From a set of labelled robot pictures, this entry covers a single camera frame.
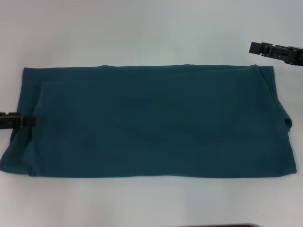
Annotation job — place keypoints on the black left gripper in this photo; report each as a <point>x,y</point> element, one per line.
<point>9,121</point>

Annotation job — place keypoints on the teal T-shirt with beige print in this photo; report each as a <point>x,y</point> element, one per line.
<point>154,123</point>

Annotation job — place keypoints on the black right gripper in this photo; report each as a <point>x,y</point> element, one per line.
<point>297,55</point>

